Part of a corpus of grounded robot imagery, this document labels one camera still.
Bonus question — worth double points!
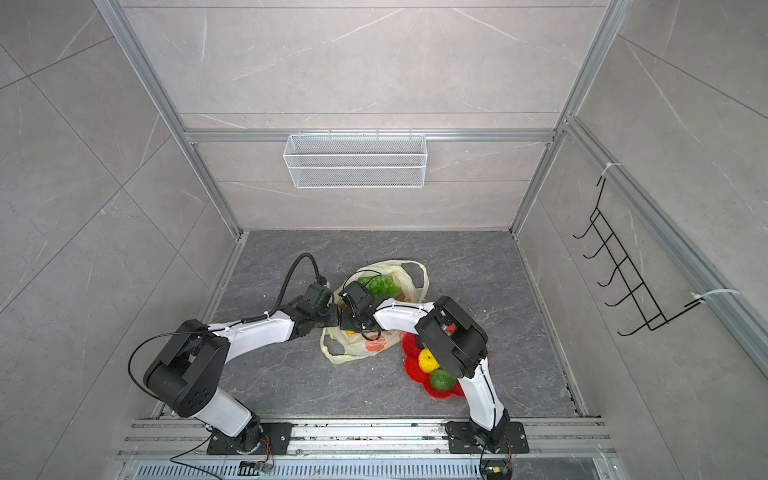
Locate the green fake grapes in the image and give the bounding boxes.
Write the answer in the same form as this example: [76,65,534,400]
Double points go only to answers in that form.
[357,275,401,298]

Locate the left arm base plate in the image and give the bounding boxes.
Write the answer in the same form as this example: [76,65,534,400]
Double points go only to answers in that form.
[206,422,293,455]

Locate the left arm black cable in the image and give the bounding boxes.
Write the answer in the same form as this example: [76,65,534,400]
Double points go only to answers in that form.
[269,252,328,316]

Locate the cream plastic shopping bag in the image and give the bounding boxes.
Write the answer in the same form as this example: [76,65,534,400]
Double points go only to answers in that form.
[320,260,432,365]

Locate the red flower-shaped plate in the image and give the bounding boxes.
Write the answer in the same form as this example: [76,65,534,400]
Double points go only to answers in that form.
[401,333,465,400]

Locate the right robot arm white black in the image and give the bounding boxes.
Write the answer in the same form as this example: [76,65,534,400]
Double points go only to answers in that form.
[339,281,510,452]

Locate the aluminium mounting rail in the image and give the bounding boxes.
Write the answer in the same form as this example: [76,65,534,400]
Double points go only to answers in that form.
[117,417,617,460]

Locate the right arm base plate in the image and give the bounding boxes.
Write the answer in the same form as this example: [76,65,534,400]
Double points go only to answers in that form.
[445,421,530,454]

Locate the yellow fake bell pepper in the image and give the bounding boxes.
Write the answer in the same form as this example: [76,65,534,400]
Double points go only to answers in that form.
[417,348,440,375]

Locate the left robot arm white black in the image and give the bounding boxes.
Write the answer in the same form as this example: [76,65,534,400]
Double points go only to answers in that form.
[143,284,335,438]

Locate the green fake pepper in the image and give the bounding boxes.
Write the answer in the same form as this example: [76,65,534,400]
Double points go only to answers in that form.
[429,368,457,392]

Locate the white wire mesh basket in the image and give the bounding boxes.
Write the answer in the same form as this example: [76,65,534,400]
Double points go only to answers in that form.
[283,133,428,189]

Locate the black wire hook rack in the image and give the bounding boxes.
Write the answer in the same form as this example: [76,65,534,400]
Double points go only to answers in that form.
[572,177,705,337]

